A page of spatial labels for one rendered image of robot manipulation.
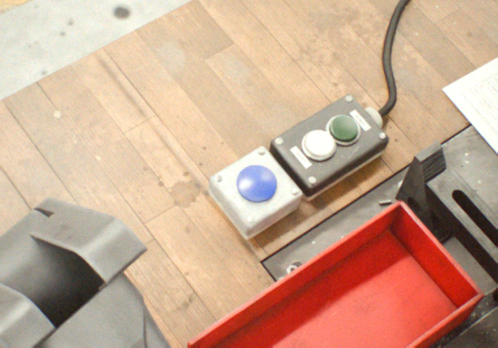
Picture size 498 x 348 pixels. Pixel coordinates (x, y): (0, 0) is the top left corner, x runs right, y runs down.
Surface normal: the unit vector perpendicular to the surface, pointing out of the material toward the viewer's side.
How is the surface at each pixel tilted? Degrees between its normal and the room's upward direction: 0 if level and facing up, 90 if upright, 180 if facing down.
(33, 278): 24
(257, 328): 0
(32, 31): 0
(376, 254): 0
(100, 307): 19
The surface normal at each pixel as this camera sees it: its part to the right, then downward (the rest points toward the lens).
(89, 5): 0.09, -0.49
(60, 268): 0.44, -0.11
